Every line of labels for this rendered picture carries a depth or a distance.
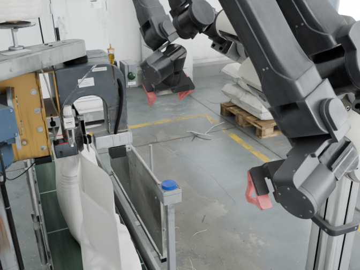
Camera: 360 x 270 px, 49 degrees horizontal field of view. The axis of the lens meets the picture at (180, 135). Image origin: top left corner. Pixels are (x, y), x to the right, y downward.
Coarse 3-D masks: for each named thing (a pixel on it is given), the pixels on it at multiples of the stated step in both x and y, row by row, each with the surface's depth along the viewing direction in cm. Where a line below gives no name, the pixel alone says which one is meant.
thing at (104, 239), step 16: (80, 160) 144; (80, 176) 135; (96, 176) 135; (80, 192) 121; (96, 192) 138; (112, 192) 124; (96, 208) 112; (112, 208) 130; (96, 224) 116; (112, 224) 106; (96, 240) 119; (112, 240) 110; (128, 240) 132; (96, 256) 121; (112, 256) 113; (128, 256) 123
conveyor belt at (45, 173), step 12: (36, 168) 271; (48, 168) 271; (48, 180) 256; (48, 192) 242; (48, 204) 230; (48, 216) 219; (60, 216) 219; (120, 216) 218; (48, 228) 209; (60, 228) 209; (48, 240) 201; (60, 240) 200; (72, 240) 200; (60, 252) 192; (72, 252) 192; (60, 264) 184; (72, 264) 184
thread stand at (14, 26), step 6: (0, 24) 111; (6, 24) 111; (12, 24) 111; (18, 24) 110; (24, 24) 111; (30, 24) 113; (12, 30) 125; (12, 36) 126; (12, 48) 125; (18, 48) 126; (24, 48) 128
